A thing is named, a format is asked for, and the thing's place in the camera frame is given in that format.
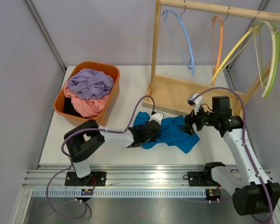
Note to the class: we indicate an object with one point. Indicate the cream yellow hanger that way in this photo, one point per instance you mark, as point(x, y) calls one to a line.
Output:
point(231, 55)

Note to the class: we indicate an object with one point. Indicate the lilac t shirt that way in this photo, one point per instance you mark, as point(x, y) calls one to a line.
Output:
point(90, 84)

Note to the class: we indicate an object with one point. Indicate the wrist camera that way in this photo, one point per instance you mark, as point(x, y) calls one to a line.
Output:
point(158, 117)
point(196, 101)

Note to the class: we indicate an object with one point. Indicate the wooden clothes rack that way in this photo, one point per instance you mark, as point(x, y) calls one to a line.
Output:
point(169, 93)

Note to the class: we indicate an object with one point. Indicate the black t shirt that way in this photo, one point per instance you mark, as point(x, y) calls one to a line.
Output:
point(69, 109)

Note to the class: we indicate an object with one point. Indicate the aluminium mounting rail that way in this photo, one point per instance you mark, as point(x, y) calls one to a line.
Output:
point(140, 194)

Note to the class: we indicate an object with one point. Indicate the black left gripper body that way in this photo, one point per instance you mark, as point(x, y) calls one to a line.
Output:
point(153, 138)

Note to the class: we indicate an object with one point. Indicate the light blue hanger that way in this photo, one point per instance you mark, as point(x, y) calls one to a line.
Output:
point(180, 36)

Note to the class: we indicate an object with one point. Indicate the orange brown hanger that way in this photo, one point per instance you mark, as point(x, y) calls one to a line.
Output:
point(217, 17)

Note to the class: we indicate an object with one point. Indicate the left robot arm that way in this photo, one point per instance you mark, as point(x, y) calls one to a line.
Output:
point(83, 141)

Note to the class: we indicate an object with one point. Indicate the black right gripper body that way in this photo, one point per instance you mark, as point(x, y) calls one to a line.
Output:
point(199, 120)

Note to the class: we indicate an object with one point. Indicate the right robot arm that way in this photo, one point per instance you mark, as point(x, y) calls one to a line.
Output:
point(252, 192)

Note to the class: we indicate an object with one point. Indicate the blue t shirt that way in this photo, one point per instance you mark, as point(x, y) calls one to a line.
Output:
point(170, 133)

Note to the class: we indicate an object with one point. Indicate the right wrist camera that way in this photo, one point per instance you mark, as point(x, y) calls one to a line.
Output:
point(196, 101)

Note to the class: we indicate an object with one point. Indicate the pink t shirt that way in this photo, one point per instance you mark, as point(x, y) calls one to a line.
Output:
point(86, 108)

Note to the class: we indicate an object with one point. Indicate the lime green hanger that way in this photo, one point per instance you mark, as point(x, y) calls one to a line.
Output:
point(271, 63)

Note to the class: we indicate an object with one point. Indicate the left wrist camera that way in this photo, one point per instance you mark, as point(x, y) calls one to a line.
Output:
point(158, 117)

